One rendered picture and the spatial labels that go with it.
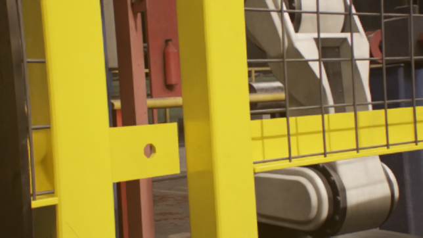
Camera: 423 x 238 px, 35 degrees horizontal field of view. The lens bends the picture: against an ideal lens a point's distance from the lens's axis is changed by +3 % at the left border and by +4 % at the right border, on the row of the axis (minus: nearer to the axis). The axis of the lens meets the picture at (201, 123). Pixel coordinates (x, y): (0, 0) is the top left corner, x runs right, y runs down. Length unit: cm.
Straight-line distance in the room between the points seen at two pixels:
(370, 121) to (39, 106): 45
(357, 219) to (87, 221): 73
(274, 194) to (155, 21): 681
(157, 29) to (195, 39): 733
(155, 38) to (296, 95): 676
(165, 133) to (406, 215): 140
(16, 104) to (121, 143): 31
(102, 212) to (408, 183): 149
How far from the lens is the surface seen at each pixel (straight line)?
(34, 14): 54
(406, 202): 197
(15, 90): 30
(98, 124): 54
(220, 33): 62
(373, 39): 1035
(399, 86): 194
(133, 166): 61
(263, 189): 124
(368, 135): 85
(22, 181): 30
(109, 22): 200
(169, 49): 787
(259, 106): 896
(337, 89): 126
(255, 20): 124
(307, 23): 122
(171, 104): 455
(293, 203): 118
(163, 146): 63
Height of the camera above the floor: 46
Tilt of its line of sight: 1 degrees down
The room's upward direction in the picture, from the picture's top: 4 degrees counter-clockwise
